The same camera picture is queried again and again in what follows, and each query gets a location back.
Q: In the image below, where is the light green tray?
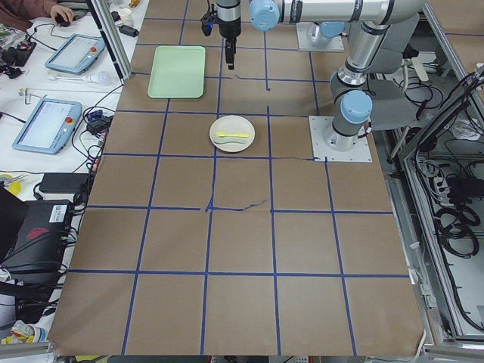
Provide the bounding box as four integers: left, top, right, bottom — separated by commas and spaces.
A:
147, 45, 206, 99

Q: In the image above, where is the aluminium frame post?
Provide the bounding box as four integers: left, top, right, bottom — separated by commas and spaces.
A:
86, 0, 132, 82

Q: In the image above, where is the grey office chair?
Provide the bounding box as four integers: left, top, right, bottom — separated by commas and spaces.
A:
369, 14, 419, 131

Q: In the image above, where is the black power adapter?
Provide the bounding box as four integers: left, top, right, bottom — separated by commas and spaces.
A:
39, 172, 88, 194

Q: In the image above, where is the operator hand on mouse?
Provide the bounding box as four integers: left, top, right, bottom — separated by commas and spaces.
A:
50, 5, 74, 24

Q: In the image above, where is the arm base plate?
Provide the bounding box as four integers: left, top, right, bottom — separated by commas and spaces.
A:
296, 21, 346, 52
309, 116, 372, 163

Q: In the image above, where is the cream round plate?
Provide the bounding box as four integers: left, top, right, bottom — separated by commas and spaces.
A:
209, 115, 256, 153

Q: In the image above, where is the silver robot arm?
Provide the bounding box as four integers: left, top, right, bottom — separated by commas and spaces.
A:
249, 1, 424, 151

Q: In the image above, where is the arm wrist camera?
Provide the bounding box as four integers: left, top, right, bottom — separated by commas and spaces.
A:
200, 13, 216, 37

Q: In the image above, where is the near blue teach pendant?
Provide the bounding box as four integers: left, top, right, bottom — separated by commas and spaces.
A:
12, 98, 82, 154

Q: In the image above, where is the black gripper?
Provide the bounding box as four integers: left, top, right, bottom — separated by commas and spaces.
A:
216, 0, 241, 70

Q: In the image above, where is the far blue teach pendant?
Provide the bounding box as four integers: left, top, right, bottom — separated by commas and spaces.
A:
45, 34, 106, 74

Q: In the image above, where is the yellow plastic fork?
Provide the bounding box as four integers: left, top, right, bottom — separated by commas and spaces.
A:
216, 132, 250, 138

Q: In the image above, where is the blue teach pendant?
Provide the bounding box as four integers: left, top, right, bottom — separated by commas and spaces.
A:
12, 98, 82, 154
45, 34, 106, 74

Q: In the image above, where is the black laptop computer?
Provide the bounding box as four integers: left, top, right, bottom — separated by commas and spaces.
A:
1, 188, 73, 290

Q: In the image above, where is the white light bulb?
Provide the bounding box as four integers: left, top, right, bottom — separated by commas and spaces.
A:
84, 71, 112, 86

